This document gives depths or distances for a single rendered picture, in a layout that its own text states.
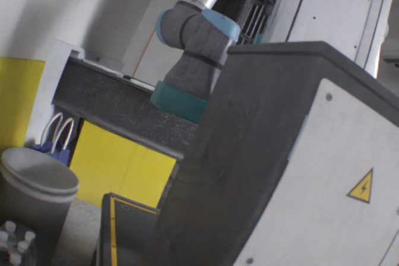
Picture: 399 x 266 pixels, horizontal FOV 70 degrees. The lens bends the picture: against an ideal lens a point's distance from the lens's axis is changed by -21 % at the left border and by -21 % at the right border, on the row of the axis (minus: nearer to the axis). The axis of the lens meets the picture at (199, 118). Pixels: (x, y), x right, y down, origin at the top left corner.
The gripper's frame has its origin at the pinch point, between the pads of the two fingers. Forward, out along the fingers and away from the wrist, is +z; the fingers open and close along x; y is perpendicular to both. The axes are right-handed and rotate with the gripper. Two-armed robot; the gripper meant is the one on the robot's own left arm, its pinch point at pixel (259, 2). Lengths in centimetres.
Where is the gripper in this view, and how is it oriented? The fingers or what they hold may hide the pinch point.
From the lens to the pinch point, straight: 166.4
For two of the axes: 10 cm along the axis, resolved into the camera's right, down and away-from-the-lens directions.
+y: 4.0, -9.2, -0.6
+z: -2.9, -1.9, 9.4
